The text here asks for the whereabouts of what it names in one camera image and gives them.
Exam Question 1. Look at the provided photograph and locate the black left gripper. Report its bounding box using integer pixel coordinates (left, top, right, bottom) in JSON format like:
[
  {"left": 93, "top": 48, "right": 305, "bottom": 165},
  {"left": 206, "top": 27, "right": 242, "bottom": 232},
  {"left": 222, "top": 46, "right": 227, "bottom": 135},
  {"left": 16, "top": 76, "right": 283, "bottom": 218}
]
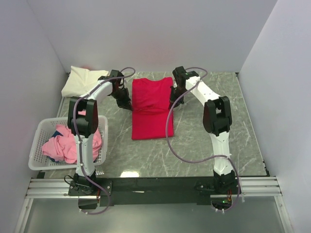
[{"left": 111, "top": 88, "right": 134, "bottom": 112}]

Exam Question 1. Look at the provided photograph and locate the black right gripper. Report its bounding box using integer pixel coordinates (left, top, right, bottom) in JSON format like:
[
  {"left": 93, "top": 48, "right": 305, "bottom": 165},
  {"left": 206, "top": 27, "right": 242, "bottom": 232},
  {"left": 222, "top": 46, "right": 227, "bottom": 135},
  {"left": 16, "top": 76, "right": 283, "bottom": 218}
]
[{"left": 169, "top": 86, "right": 188, "bottom": 111}]

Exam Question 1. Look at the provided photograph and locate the red t shirt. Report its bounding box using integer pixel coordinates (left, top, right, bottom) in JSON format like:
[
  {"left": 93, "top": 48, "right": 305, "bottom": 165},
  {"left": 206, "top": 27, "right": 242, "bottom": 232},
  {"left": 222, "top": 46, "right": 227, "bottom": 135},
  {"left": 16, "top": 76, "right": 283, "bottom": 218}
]
[{"left": 132, "top": 77, "right": 174, "bottom": 140}]

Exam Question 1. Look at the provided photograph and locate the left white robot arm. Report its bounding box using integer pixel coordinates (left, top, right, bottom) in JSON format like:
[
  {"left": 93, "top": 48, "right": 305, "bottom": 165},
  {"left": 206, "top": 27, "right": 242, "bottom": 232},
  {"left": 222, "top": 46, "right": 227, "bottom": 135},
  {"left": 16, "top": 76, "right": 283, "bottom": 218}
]
[{"left": 68, "top": 67, "right": 136, "bottom": 195}]

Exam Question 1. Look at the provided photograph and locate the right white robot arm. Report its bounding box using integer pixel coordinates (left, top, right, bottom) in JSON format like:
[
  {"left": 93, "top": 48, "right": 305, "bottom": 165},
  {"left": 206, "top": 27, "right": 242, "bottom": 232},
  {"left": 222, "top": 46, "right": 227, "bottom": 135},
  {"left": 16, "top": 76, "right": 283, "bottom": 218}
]
[{"left": 165, "top": 66, "right": 238, "bottom": 194}]

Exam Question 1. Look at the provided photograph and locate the folded cream t shirt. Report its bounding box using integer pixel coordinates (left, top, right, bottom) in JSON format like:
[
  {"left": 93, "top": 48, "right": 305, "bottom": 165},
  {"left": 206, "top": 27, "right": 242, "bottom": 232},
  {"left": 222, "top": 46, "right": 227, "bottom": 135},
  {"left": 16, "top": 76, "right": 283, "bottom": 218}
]
[{"left": 61, "top": 66, "right": 109, "bottom": 97}]

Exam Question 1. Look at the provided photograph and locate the pink t shirt in basket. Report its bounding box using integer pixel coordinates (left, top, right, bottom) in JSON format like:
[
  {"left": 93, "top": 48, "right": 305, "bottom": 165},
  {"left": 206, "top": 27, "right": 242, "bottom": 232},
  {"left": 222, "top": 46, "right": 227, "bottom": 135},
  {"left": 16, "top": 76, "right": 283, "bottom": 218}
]
[{"left": 41, "top": 125, "right": 103, "bottom": 165}]

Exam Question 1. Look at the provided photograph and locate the black base beam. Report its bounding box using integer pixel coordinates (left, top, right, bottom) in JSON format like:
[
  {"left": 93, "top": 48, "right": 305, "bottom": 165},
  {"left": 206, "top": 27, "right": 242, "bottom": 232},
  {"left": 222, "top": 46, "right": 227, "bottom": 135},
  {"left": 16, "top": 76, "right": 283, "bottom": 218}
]
[{"left": 68, "top": 176, "right": 243, "bottom": 209}]

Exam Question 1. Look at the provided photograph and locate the white plastic basket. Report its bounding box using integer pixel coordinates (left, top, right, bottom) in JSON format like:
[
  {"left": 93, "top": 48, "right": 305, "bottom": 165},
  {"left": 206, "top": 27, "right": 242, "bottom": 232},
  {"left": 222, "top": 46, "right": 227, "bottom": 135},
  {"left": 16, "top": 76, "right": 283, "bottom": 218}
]
[{"left": 28, "top": 116, "right": 108, "bottom": 170}]

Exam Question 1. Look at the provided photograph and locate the aluminium rail frame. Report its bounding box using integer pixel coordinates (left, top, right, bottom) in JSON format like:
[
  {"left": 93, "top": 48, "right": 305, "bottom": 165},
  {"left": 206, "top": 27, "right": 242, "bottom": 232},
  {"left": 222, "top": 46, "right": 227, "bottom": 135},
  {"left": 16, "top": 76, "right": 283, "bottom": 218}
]
[{"left": 15, "top": 177, "right": 294, "bottom": 233}]

